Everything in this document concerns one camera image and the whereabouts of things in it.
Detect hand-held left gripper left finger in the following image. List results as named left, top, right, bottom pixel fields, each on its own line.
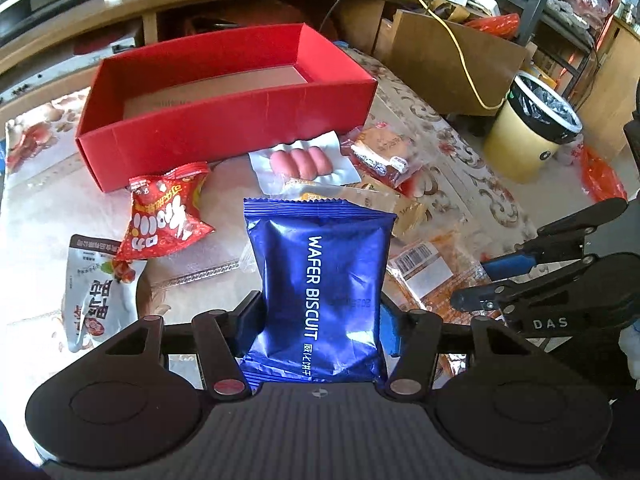
left=101, top=291, right=265, bottom=402

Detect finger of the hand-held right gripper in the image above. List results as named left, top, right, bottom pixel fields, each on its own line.
left=449, top=254, right=598, bottom=316
left=481, top=198, right=630, bottom=279

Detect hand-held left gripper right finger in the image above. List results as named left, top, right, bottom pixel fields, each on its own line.
left=379, top=300, right=532, bottom=401

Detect orange packet with white label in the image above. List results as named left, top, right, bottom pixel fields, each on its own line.
left=385, top=232, right=504, bottom=329

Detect blue wafer biscuit packet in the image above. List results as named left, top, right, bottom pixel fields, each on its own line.
left=239, top=197, right=399, bottom=386

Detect tan cracker packet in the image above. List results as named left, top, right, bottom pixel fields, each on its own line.
left=281, top=180, right=429, bottom=239

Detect red puffed snack bag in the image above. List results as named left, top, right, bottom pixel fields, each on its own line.
left=113, top=161, right=217, bottom=262

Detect white and grey snack pouch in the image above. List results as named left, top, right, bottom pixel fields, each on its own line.
left=62, top=234, right=149, bottom=354

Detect vacuum-packed pink sausages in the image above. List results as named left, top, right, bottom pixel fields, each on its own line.
left=248, top=130, right=362, bottom=199

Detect clear red bread packet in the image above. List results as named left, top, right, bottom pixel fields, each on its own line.
left=342, top=122, right=426, bottom=189

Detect red cardboard box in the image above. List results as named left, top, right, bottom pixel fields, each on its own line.
left=75, top=22, right=379, bottom=194

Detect yellow trash bin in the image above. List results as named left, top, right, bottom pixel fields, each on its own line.
left=482, top=71, right=585, bottom=185

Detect red plastic bag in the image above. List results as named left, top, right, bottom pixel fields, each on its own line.
left=580, top=146, right=629, bottom=204

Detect brown cardboard box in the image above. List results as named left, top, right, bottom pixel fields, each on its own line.
left=389, top=9, right=544, bottom=117

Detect wooden cabinet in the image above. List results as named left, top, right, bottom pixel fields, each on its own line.
left=584, top=15, right=640, bottom=157

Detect orange plastic bag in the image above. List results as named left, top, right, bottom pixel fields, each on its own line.
left=466, top=12, right=524, bottom=39

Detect wooden desk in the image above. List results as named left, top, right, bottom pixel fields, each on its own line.
left=0, top=0, right=443, bottom=78

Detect yellow cable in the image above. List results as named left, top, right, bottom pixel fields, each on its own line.
left=395, top=0, right=509, bottom=111

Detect black cable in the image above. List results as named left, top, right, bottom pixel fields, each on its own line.
left=319, top=0, right=352, bottom=38

